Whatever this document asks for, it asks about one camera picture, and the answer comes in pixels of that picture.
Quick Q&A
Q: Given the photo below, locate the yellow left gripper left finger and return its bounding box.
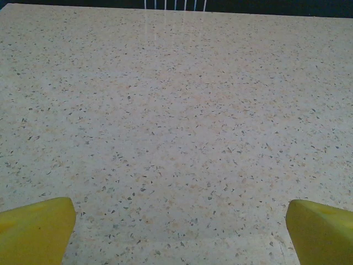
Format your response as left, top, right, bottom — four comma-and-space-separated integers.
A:
0, 197, 77, 265

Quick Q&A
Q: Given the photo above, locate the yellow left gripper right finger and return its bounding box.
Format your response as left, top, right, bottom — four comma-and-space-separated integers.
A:
286, 199, 353, 265

